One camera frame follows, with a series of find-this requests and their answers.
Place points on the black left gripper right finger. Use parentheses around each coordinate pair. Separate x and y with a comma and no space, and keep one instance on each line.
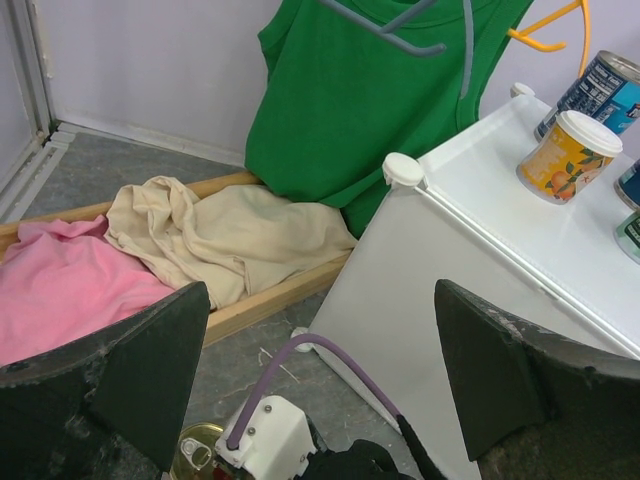
(532,403)

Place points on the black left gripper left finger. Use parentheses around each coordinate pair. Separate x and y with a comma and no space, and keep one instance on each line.
(110,405)

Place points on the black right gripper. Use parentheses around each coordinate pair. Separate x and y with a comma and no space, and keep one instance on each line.
(366,459)

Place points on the gold sardine tin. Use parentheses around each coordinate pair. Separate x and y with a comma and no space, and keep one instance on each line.
(195,452)

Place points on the green labelled can white lid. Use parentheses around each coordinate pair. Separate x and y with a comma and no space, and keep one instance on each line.
(627,236)

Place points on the blue labelled open-top can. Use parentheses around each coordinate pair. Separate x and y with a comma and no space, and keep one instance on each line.
(627,186)

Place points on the yellow labelled can white lid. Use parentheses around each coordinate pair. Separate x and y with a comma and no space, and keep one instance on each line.
(572,154)

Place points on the blue chicken noodle soup can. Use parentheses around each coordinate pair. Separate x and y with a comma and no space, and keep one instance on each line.
(608,91)

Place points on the pink crumpled cloth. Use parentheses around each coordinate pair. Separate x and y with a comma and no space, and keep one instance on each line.
(62,281)

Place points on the wooden clothes rack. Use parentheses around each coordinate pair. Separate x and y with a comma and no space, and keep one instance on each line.
(246,311)

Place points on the white plastic cube cabinet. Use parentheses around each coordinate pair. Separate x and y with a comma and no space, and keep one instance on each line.
(476,224)

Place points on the beige crumpled cloth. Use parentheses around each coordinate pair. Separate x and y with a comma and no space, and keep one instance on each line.
(239,241)

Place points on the green tank top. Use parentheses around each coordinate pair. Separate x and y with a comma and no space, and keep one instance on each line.
(338,100)

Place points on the orange clothes hanger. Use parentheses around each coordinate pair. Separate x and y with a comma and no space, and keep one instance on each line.
(555,32)

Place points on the grey blue clothes hanger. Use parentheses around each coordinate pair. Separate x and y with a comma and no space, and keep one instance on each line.
(409,32)

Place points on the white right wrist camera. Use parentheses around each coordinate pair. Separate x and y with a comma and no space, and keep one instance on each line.
(276,443)

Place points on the aluminium frame rail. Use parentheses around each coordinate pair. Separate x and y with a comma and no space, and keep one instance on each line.
(31,145)

